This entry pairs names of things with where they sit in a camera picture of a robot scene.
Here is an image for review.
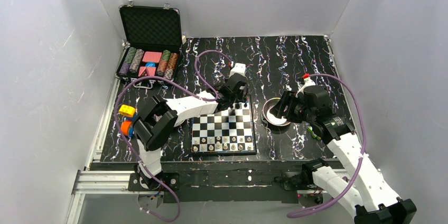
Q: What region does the black and white chessboard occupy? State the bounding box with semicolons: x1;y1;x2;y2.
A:
190;95;257;156

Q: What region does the steel bowl with chess pieces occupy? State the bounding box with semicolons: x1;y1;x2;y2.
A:
262;97;290;127

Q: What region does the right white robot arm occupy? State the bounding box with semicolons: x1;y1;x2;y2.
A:
270;86;417;223

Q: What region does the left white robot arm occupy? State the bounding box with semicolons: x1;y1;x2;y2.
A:
131;73;247;190

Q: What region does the green toy car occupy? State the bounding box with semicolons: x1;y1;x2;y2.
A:
306;126;321;141

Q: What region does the black poker chip case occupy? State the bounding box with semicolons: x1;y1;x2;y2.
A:
115;4;183;81

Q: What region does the colourful toy block car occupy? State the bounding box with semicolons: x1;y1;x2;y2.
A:
118;104;137;137

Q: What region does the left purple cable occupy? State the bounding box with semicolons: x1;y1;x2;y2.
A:
113;49;235;223

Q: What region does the purple cable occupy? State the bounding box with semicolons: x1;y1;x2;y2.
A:
287;73;368;219
113;49;235;223

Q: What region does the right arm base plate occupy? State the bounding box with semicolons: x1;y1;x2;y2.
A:
276;170;338;192

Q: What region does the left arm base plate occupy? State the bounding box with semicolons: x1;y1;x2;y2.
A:
128;172;180;192

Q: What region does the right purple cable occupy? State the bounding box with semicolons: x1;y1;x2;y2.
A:
287;73;368;219

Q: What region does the aluminium frame rail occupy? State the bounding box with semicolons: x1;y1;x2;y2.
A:
66;49;398;224

